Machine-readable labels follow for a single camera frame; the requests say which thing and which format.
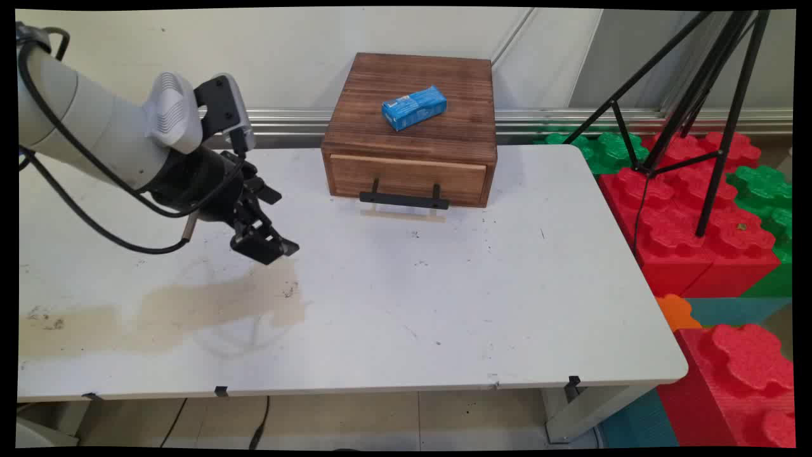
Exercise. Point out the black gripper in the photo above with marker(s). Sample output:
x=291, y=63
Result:
x=196, y=181

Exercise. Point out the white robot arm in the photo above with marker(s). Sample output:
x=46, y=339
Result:
x=95, y=120

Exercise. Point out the black table edge clip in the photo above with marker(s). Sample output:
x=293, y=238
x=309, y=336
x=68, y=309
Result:
x=221, y=391
x=92, y=396
x=573, y=382

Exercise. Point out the blue wrapped packet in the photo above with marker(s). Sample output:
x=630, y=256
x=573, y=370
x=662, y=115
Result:
x=412, y=108

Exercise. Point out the dark wooden drawer cabinet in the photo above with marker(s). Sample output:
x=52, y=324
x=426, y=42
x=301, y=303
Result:
x=412, y=73

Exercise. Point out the white table leg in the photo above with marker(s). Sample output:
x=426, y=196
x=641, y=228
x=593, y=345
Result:
x=583, y=412
x=44, y=422

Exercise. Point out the green foam block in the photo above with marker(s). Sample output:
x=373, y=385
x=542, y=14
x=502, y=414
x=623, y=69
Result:
x=612, y=152
x=764, y=190

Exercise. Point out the large red foam block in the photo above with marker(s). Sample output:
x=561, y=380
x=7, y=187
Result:
x=736, y=381
x=685, y=209

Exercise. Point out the orange foam block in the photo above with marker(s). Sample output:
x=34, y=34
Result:
x=677, y=312

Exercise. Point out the teal foam block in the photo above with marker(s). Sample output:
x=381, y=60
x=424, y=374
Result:
x=736, y=310
x=637, y=422

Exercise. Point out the black tripod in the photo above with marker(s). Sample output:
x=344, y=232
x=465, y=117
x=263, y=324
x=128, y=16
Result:
x=739, y=101

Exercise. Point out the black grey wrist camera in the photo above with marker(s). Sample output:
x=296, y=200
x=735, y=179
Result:
x=219, y=105

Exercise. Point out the aluminium wall rail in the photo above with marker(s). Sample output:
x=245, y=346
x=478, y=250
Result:
x=571, y=120

